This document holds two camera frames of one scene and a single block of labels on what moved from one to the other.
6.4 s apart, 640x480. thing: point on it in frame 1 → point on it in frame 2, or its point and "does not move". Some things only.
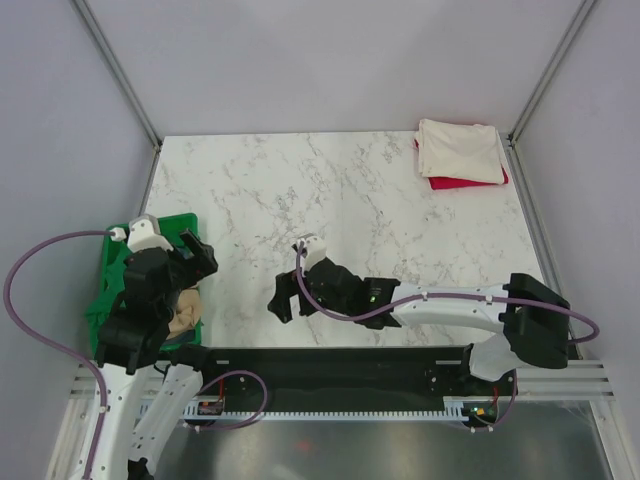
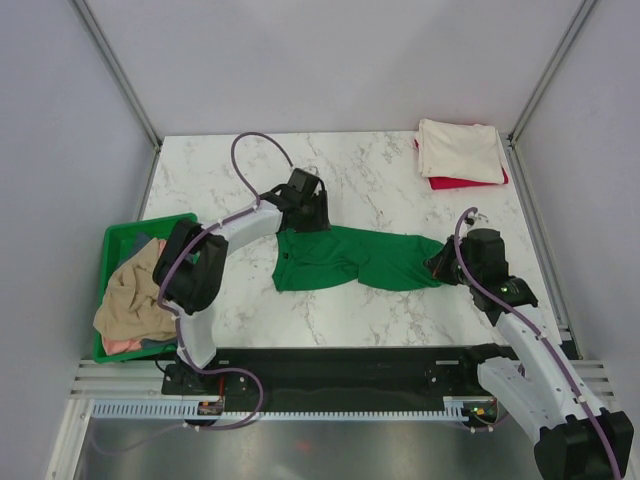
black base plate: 408,378 does not move
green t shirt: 117,264 → 383,261
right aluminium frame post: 550,70 does not move
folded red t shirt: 437,183 does not move
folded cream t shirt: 460,151 does not move
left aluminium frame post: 112,63 does not move
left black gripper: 204,261 → 321,221
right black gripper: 280,304 → 437,263
